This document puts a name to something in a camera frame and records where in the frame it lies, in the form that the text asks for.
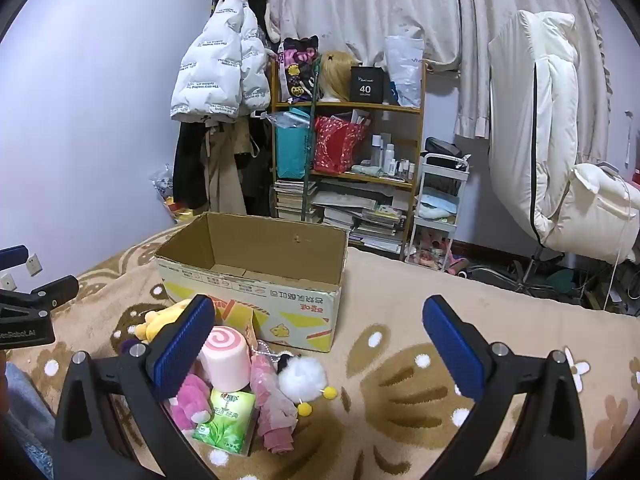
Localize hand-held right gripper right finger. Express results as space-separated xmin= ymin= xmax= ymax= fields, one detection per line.
xmin=422 ymin=295 xmax=588 ymax=480

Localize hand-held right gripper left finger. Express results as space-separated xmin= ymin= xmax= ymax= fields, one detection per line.
xmin=52 ymin=294 xmax=216 ymax=480

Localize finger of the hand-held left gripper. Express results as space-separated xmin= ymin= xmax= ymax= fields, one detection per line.
xmin=0 ymin=245 xmax=29 ymax=271
xmin=27 ymin=275 xmax=80 ymax=312

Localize yellow plush toy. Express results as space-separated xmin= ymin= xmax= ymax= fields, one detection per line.
xmin=134 ymin=300 xmax=193 ymax=345

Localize pink swirl roll plush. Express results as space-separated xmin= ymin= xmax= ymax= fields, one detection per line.
xmin=197 ymin=326 xmax=252 ymax=392

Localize purple white plush toy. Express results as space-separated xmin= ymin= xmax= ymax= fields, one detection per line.
xmin=117 ymin=337 xmax=147 ymax=359

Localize pink plush keychain toy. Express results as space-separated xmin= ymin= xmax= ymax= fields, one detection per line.
xmin=167 ymin=372 xmax=216 ymax=433

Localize green tissue packet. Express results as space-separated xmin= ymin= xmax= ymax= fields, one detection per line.
xmin=192 ymin=387 xmax=260 ymax=457

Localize cardboard box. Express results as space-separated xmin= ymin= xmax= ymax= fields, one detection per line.
xmin=154 ymin=211 xmax=349 ymax=354

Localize white pompom with yellow balls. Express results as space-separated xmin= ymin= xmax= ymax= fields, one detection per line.
xmin=277 ymin=355 xmax=337 ymax=417

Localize brown patterned blanket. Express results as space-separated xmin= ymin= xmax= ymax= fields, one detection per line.
xmin=0 ymin=220 xmax=640 ymax=480

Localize person's jeans leg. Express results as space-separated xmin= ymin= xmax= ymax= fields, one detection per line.
xmin=0 ymin=362 xmax=56 ymax=480

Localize pink toys in cart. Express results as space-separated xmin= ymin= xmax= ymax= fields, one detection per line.
xmin=407 ymin=230 xmax=468 ymax=273

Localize blue white cloth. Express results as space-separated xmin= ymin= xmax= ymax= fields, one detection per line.
xmin=417 ymin=192 xmax=458 ymax=221

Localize clear bag of toys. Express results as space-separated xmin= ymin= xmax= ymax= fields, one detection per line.
xmin=150 ymin=165 xmax=198 ymax=223

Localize pile of books and papers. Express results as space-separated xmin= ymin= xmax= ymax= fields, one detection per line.
xmin=312 ymin=192 xmax=416 ymax=253

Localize beige coat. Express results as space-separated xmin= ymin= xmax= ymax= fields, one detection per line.
xmin=200 ymin=120 xmax=251 ymax=216

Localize white trolley cart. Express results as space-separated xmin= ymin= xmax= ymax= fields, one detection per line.
xmin=402 ymin=152 xmax=471 ymax=271

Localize black hanging bag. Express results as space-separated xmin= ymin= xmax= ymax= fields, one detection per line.
xmin=232 ymin=115 xmax=274 ymax=218

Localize stack of old books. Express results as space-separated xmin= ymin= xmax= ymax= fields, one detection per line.
xmin=272 ymin=180 xmax=318 ymax=221

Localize black coat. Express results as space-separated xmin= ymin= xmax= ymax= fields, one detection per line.
xmin=173 ymin=120 xmax=211 ymax=211

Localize row of white cosmetic bottles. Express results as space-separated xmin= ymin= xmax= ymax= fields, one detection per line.
xmin=370 ymin=132 xmax=418 ymax=181

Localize white padded cover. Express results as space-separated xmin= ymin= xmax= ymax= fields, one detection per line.
xmin=487 ymin=10 xmax=640 ymax=296

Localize teal bag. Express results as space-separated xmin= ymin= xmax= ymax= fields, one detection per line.
xmin=274 ymin=112 xmax=313 ymax=181

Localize red bag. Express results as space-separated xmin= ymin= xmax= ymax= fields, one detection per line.
xmin=314 ymin=115 xmax=371 ymax=175

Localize green pole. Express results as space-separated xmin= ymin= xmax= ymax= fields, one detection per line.
xmin=300 ymin=57 xmax=321 ymax=221

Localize wooden shelf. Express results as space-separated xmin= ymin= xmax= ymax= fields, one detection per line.
xmin=267 ymin=57 xmax=428 ymax=261

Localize black box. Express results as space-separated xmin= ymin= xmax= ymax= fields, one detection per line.
xmin=350 ymin=66 xmax=386 ymax=104

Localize white puffer jacket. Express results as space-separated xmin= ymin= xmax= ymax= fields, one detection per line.
xmin=170 ymin=0 xmax=273 ymax=123

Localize white plastic bag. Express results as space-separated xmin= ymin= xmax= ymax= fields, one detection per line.
xmin=385 ymin=35 xmax=426 ymax=108

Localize blond wig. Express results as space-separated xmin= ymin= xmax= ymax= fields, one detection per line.
xmin=317 ymin=51 xmax=358 ymax=103

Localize patterned black pink bag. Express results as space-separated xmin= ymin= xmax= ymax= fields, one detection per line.
xmin=277 ymin=35 xmax=321 ymax=103

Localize black hooded garment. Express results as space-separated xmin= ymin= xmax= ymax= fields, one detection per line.
xmin=210 ymin=0 xmax=282 ymax=46

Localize cream curtain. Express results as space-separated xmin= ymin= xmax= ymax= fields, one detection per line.
xmin=270 ymin=0 xmax=613 ymax=138

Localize white bead chain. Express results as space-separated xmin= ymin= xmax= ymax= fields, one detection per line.
xmin=252 ymin=340 xmax=281 ymax=363

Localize white cable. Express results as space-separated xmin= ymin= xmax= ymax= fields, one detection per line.
xmin=602 ymin=175 xmax=640 ymax=313

